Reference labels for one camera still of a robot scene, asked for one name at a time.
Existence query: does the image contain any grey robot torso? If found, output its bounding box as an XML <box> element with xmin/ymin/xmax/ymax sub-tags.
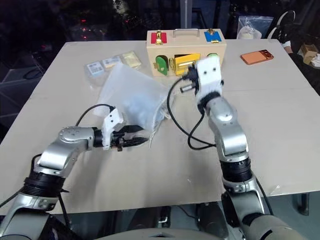
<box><xmin>93</xmin><ymin>226</ymin><xmax>232</xmax><ymax>240</ymax></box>

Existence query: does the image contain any clear plastic zip bag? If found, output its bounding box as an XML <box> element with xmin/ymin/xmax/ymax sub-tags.
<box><xmin>236</xmin><ymin>15</ymin><xmax>274</xmax><ymax>40</ymax></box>

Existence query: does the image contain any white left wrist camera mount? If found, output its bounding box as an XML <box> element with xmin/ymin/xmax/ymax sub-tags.
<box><xmin>101</xmin><ymin>107</ymin><xmax>125</xmax><ymax>151</ymax></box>

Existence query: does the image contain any translucent white drawstring bag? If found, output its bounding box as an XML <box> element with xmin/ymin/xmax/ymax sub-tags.
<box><xmin>98</xmin><ymin>62</ymin><xmax>173</xmax><ymax>148</ymax></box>

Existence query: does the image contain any wooden lock box with handle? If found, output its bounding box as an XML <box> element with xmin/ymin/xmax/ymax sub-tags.
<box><xmin>146</xmin><ymin>28</ymin><xmax>227</xmax><ymax>77</ymax></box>

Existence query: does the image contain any small cardboard box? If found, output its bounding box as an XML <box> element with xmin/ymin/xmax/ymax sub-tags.
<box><xmin>299</xmin><ymin>43</ymin><xmax>320</xmax><ymax>67</ymax></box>

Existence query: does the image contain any grey table leg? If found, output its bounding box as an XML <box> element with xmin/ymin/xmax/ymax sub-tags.
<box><xmin>291</xmin><ymin>192</ymin><xmax>316</xmax><ymax>216</ymax></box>

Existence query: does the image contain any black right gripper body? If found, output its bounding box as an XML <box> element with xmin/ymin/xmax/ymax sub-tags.
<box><xmin>179</xmin><ymin>63</ymin><xmax>201</xmax><ymax>95</ymax></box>

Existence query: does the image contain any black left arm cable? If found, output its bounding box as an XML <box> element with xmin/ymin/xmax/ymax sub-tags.
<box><xmin>74</xmin><ymin>103</ymin><xmax>116</xmax><ymax>127</ymax></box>

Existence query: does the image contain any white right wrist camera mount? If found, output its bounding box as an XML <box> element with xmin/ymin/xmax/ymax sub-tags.
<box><xmin>194</xmin><ymin>56</ymin><xmax>225</xmax><ymax>101</ymax></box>

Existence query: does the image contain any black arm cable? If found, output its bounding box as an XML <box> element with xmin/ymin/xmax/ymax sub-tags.
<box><xmin>74</xmin><ymin>103</ymin><xmax>116</xmax><ymax>127</ymax></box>
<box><xmin>166</xmin><ymin>76</ymin><xmax>219</xmax><ymax>151</ymax></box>

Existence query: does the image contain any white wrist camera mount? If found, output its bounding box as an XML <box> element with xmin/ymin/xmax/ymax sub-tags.
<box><xmin>101</xmin><ymin>107</ymin><xmax>125</xmax><ymax>151</ymax></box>
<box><xmin>194</xmin><ymin>56</ymin><xmax>225</xmax><ymax>101</ymax></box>

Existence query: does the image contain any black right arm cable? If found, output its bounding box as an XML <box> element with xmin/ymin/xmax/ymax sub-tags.
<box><xmin>166</xmin><ymin>76</ymin><xmax>219</xmax><ymax>151</ymax></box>

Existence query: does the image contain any orange smartphone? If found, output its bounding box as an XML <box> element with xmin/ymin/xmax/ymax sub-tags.
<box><xmin>240</xmin><ymin>49</ymin><xmax>275</xmax><ymax>66</ymax></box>

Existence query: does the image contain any pale yellow plastic packet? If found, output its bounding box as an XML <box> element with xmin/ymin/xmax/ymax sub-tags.
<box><xmin>120</xmin><ymin>51</ymin><xmax>142</xmax><ymax>70</ymax></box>

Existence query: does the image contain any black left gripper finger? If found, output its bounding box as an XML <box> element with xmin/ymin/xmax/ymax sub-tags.
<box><xmin>121</xmin><ymin>124</ymin><xmax>143</xmax><ymax>135</ymax></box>
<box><xmin>123</xmin><ymin>136</ymin><xmax>149</xmax><ymax>149</ymax></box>

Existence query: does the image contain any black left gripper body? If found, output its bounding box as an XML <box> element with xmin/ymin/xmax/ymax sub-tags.
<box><xmin>109</xmin><ymin>126</ymin><xmax>129</xmax><ymax>152</ymax></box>

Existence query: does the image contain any black white sneaker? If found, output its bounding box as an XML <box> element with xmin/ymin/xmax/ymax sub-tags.
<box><xmin>267</xmin><ymin>24</ymin><xmax>292</xmax><ymax>45</ymax></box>
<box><xmin>274</xmin><ymin>9</ymin><xmax>298</xmax><ymax>30</ymax></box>

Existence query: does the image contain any yellow blue labelled plastic packet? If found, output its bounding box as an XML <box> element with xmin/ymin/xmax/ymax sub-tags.
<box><xmin>100</xmin><ymin>56</ymin><xmax>124</xmax><ymax>73</ymax></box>

